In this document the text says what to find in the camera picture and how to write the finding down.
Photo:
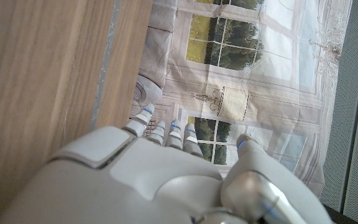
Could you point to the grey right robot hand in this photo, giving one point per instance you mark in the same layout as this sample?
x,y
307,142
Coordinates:
x,y
135,180

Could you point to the printed window scene backdrop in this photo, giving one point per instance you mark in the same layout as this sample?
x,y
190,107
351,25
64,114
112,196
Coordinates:
x,y
259,77

